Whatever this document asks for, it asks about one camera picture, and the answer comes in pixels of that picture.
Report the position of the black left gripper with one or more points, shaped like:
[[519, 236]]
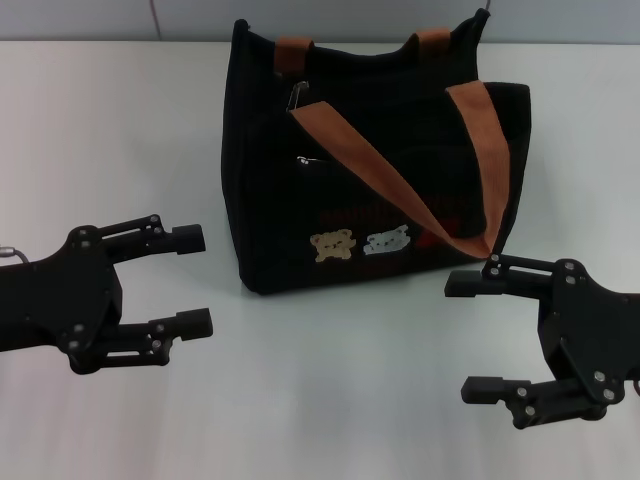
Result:
[[60, 300]]

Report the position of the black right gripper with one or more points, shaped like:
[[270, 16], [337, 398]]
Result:
[[590, 330]]

